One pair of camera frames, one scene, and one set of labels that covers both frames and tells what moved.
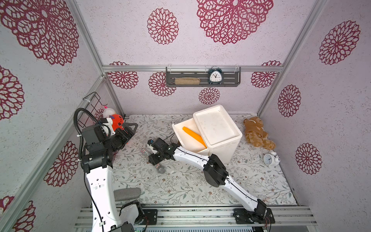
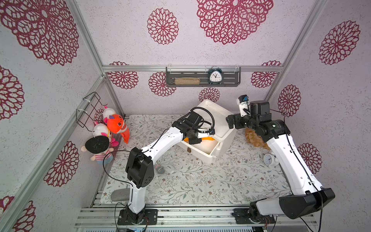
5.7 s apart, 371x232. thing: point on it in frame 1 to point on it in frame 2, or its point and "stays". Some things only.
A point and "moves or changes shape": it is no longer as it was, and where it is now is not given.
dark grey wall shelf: x=231 y=76 stays
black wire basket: x=91 y=108 stays
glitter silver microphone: x=161 y=168 stays
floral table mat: x=180 y=180 stays
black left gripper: x=129 y=133 to x=195 y=141
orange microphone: x=194 y=135 moves or changes shape
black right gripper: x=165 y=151 to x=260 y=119
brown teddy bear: x=256 y=135 stays
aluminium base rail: x=210 y=216 stays
